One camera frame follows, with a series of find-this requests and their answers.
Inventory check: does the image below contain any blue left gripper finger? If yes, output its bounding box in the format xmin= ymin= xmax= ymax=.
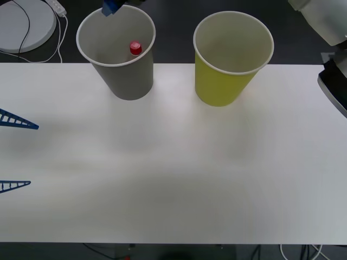
xmin=0 ymin=180 xmax=31 ymax=194
xmin=0 ymin=108 xmax=40 ymax=130

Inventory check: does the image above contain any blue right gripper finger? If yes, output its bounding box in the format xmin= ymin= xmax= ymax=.
xmin=101 ymin=0 xmax=127 ymax=18

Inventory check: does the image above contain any clear bottle with red cap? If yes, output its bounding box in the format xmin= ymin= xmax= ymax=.
xmin=126 ymin=40 xmax=144 ymax=61

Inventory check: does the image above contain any white power strip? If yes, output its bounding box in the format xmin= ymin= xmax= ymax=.
xmin=44 ymin=0 xmax=67 ymax=17

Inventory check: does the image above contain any grey plastic waste bin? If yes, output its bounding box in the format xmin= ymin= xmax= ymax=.
xmin=75 ymin=5 xmax=157 ymax=101

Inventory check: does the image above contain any white round disc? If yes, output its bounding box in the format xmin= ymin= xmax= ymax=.
xmin=0 ymin=0 xmax=58 ymax=54

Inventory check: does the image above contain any yellow-green plastic waste bin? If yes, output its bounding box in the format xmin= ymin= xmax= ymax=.
xmin=192 ymin=10 xmax=275 ymax=107

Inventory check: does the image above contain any black and white marker tag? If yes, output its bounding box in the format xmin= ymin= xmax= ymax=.
xmin=320 ymin=51 xmax=337 ymax=65

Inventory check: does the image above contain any white power strip cable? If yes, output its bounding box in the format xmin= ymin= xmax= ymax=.
xmin=0 ymin=13 xmax=69 ymax=64

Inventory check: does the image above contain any thin black cable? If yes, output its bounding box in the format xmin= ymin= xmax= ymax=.
xmin=7 ymin=0 xmax=31 ymax=55

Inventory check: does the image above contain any white cable under table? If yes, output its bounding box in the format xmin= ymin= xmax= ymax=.
xmin=280 ymin=243 xmax=325 ymax=260

